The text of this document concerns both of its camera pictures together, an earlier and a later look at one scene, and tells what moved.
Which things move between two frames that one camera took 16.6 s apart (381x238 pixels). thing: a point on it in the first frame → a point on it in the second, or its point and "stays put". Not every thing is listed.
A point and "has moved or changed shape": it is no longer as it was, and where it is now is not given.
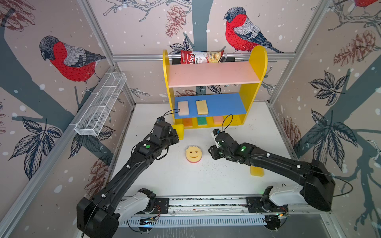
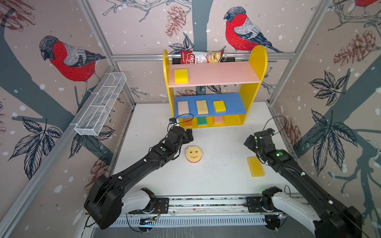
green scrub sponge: (202, 121) stays put
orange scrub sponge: (188, 122) stays put
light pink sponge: (183, 106) stays put
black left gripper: (174, 133) → (187, 139)
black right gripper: (213, 152) → (247, 141)
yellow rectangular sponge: (256, 171) stays put
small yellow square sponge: (179, 128) has moved or changed shape
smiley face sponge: (193, 153) stays put
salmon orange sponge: (218, 120) stays put
